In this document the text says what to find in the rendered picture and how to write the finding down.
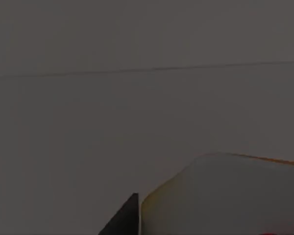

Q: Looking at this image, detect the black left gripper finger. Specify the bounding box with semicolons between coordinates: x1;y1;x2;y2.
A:
98;192;140;235

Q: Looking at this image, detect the grey and yellow bottle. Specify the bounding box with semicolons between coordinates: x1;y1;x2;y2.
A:
140;151;294;235

